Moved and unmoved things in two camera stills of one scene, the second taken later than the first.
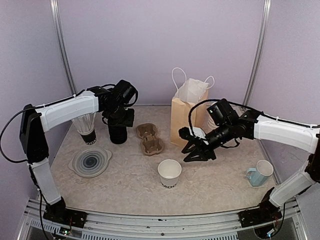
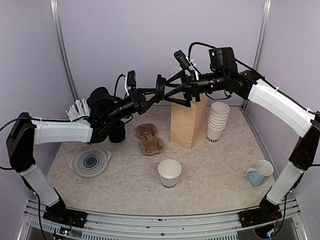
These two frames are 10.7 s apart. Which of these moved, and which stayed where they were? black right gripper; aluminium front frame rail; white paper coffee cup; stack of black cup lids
Moved: black right gripper
Stayed: aluminium front frame rail; white paper coffee cup; stack of black cup lids
